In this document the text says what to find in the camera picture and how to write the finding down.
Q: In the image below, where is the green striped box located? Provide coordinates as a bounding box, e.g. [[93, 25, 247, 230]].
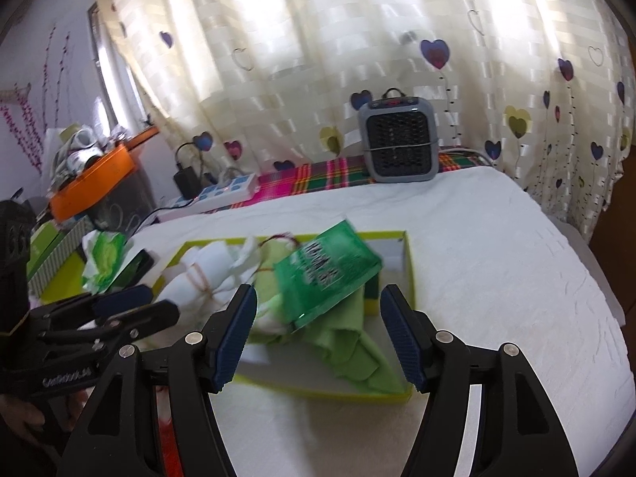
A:
[[27, 217, 94, 298]]

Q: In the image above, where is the grey small fan heater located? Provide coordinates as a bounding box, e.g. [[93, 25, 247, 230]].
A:
[[358, 87, 439, 183]]

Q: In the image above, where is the white blue power strip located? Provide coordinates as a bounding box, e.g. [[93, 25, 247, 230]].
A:
[[156, 175, 259, 222]]

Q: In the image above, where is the light green cloth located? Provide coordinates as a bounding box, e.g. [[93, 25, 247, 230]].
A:
[[239, 289, 407, 401]]

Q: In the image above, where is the green rimmed shallow box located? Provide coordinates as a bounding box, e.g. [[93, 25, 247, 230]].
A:
[[149, 229, 416, 406]]

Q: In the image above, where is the green cloth bundle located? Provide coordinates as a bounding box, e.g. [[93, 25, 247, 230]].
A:
[[252, 248, 290, 336]]

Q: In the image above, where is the orange plastic tray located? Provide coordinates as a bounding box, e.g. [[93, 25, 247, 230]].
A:
[[50, 144, 136, 223]]

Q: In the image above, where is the brown wooden wardrobe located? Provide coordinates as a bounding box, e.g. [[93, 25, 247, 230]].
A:
[[587, 168, 636, 338]]

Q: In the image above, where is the yellow sponge green backing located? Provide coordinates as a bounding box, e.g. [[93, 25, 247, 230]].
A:
[[363, 273, 380, 316]]

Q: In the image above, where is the green printed packet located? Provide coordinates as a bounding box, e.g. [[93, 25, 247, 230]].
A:
[[274, 220, 383, 332]]

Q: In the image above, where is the white fluffy towel cover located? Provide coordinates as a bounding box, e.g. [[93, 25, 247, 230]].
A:
[[133, 167, 635, 476]]

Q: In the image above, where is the green tissue packet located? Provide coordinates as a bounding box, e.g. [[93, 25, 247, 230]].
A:
[[81, 231, 126, 294]]

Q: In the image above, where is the pink plaid cloth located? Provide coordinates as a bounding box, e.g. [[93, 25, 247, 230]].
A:
[[202, 151, 487, 215]]

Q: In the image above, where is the black power adapter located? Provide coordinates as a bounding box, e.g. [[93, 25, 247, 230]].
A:
[[174, 167, 203, 200]]

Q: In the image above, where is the black charger cable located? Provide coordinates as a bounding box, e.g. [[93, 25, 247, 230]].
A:
[[126, 141, 205, 239]]

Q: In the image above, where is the black smartphone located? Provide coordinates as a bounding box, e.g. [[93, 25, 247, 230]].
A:
[[107, 250, 155, 293]]

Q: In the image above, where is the cream heart pattern curtain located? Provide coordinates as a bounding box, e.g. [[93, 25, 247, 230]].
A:
[[96, 0, 635, 238]]

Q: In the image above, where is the red tassel knot charm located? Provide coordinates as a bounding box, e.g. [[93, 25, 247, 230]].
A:
[[259, 234, 301, 271]]

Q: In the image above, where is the left hand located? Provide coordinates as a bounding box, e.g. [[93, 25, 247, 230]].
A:
[[1, 390, 89, 445]]

